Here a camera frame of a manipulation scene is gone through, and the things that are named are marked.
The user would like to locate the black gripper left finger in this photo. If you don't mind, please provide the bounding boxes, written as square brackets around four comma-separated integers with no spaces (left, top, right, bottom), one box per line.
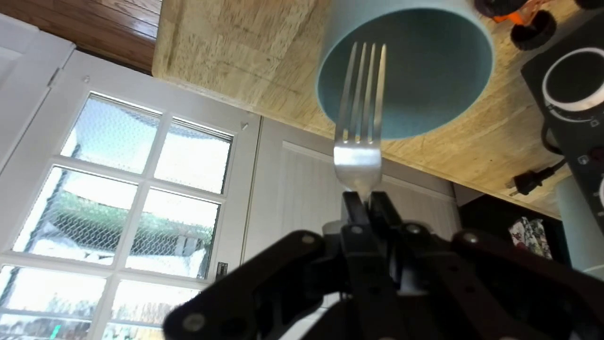
[163,192,380,340]

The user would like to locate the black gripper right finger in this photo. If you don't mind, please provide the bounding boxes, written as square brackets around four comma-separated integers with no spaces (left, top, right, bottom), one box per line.
[368,192,604,340]

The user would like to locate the silver metal fork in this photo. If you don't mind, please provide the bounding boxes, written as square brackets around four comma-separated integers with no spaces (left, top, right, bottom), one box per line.
[331,42,389,195]

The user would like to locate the black toaster oven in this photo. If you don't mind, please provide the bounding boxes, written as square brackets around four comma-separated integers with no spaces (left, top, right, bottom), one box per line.
[519,12,604,235]

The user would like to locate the white glass pane door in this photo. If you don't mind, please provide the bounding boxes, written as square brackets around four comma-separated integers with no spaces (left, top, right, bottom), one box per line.
[0,12,461,340]

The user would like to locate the orange toy car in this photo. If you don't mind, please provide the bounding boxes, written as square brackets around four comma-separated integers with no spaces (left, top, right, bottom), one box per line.
[472,0,604,54]

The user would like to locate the black power cord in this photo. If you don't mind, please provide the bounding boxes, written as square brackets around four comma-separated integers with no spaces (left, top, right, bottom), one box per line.
[508,158,568,199]

